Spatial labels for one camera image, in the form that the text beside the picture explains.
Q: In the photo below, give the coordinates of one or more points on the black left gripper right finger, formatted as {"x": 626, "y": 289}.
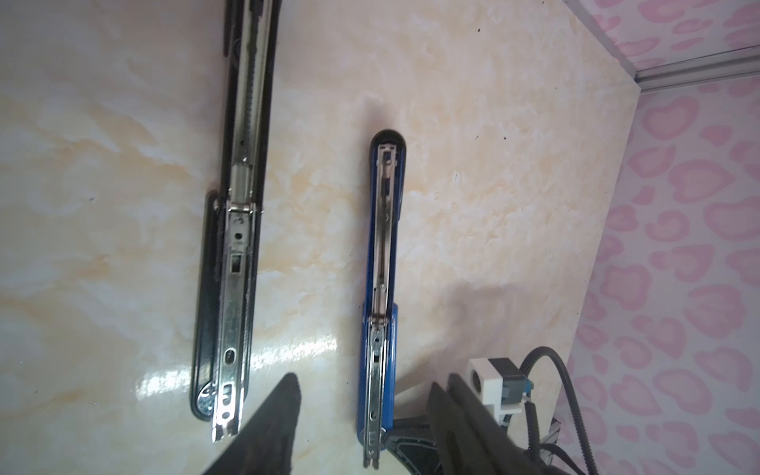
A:
{"x": 469, "y": 441}

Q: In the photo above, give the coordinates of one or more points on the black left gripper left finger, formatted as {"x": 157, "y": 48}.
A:
{"x": 265, "y": 444}

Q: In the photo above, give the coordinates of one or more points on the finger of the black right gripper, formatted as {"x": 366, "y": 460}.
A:
{"x": 411, "y": 441}

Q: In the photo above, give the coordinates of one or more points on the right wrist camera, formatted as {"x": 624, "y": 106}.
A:
{"x": 499, "y": 386}

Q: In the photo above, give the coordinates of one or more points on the aluminium diagonal wall strut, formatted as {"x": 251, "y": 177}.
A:
{"x": 667, "y": 44}

